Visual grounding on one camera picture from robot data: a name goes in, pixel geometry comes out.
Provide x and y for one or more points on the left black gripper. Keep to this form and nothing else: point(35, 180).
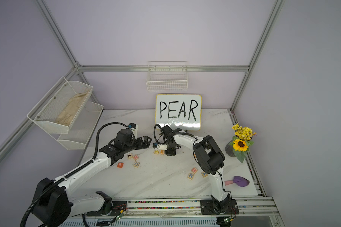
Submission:
point(146, 144)

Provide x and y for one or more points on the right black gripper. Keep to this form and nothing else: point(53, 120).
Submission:
point(170, 148)

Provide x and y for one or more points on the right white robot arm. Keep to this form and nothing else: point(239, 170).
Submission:
point(207, 155)

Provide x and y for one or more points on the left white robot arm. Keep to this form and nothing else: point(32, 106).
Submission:
point(53, 201)

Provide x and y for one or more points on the wooden block letter Q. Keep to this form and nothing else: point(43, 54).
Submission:
point(136, 164)

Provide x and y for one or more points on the white PEAR whiteboard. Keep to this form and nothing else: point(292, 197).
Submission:
point(179, 111)

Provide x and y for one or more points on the red letter block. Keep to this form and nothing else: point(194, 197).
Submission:
point(120, 165)

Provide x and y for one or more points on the wooden block red H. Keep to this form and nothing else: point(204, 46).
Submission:
point(194, 170)

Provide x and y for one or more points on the white mesh lower shelf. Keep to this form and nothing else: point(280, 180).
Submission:
point(83, 127)

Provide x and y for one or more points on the white mesh shelf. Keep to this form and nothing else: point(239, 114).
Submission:
point(83, 127)
point(48, 108)

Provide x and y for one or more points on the yellow flower bouquet pot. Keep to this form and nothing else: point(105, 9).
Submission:
point(239, 146)

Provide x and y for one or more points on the beige cloth in shelf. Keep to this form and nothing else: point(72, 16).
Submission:
point(68, 114)

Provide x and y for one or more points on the purple pink toy shovel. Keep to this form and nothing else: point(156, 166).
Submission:
point(238, 180)

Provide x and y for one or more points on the white mesh upper shelf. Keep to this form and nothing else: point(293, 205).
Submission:
point(48, 108)

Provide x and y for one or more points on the white wire wall basket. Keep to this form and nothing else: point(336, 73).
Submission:
point(167, 76)

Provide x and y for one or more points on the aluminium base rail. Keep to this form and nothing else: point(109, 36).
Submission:
point(191, 207)

